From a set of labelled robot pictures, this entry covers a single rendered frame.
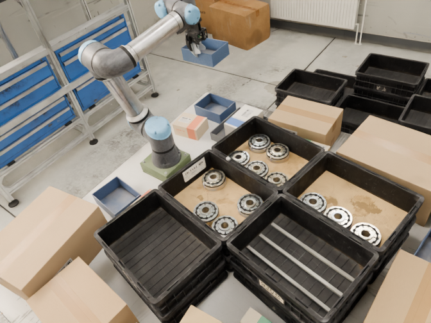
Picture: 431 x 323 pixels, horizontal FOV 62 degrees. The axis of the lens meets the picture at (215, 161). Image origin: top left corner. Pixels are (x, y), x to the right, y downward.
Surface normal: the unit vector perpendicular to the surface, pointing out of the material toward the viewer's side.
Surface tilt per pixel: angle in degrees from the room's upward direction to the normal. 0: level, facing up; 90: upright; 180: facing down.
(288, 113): 0
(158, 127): 10
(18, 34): 90
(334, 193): 0
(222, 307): 0
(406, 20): 90
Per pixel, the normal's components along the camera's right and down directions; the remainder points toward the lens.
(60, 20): 0.80, 0.33
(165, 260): -0.14, -0.72
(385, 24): -0.59, 0.62
